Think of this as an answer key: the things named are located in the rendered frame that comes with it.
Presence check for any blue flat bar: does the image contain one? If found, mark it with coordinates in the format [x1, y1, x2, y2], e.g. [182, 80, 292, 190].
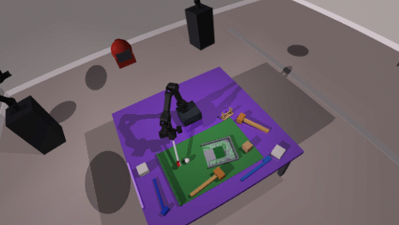
[241, 155, 272, 181]

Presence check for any blue golf putter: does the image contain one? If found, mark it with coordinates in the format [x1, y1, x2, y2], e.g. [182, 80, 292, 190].
[153, 178, 170, 215]

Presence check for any green flat mat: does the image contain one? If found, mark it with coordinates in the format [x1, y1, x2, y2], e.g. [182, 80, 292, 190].
[158, 117, 263, 205]

